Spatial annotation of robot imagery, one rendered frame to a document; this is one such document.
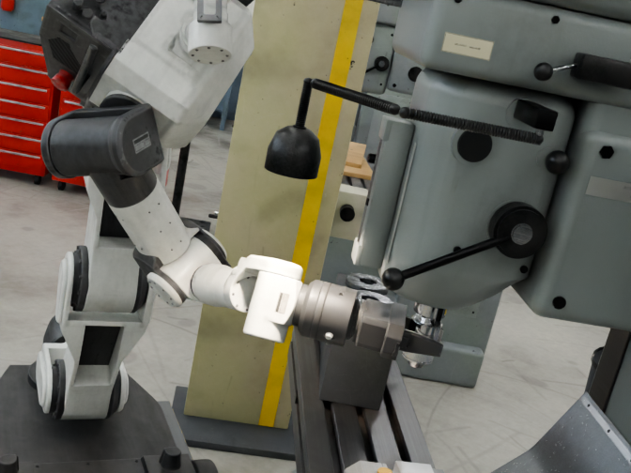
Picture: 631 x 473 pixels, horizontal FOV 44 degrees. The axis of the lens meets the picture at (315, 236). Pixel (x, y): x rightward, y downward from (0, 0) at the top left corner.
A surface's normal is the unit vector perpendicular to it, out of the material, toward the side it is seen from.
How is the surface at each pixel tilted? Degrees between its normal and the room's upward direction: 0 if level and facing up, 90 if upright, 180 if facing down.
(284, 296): 67
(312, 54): 90
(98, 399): 104
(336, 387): 90
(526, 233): 90
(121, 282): 81
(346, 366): 90
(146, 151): 73
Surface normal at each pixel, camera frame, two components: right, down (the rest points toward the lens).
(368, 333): -0.16, 0.26
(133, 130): 0.93, 0.00
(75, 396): 0.31, 0.57
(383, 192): 0.07, 0.30
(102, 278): 0.40, 0.19
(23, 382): 0.20, -0.94
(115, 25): 0.43, -0.19
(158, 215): 0.73, 0.33
